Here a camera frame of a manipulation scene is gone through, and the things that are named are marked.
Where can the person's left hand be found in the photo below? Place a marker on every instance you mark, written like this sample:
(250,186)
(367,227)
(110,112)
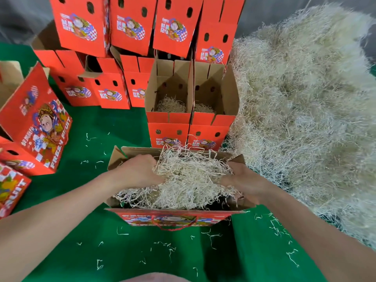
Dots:
(138,173)

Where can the person's right hand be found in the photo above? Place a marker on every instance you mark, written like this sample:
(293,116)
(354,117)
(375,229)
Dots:
(247,182)

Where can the red cardboard box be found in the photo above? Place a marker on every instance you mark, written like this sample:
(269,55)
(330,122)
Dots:
(212,50)
(136,85)
(170,219)
(73,91)
(130,26)
(208,136)
(111,94)
(76,26)
(175,29)
(167,132)

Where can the pile of wood wool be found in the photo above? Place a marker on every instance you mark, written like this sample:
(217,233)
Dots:
(305,102)

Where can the group of red boxes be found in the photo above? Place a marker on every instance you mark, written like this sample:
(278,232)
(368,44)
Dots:
(35,126)

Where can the person's right forearm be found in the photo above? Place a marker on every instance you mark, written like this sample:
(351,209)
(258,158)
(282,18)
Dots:
(323,232)

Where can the person's left forearm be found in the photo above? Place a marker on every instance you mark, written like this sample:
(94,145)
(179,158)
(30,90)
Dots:
(53,232)

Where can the person's pink clothing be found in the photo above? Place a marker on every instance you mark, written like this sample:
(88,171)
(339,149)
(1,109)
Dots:
(156,277)

